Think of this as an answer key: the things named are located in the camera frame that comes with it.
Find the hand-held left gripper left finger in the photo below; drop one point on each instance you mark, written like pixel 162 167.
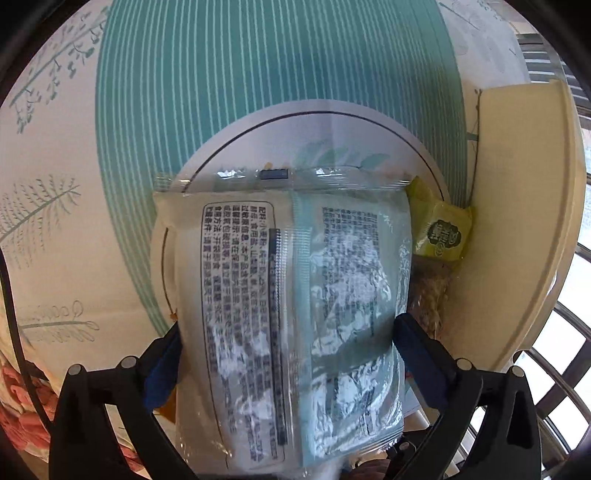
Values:
pixel 159 376

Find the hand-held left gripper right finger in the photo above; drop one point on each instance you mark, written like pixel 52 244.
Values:
pixel 418 355

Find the clear nut packet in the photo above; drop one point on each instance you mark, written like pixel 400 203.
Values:
pixel 429 295

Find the pale blue white snack packet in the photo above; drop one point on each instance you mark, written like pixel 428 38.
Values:
pixel 277 300

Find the white plastic bin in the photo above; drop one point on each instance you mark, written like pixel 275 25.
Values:
pixel 517 221

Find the green snack packet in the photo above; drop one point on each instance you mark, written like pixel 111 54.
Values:
pixel 438 228

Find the metal window bars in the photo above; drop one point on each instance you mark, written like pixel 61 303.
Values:
pixel 572 318

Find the leaf print tablecloth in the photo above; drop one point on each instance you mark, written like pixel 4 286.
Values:
pixel 277 69

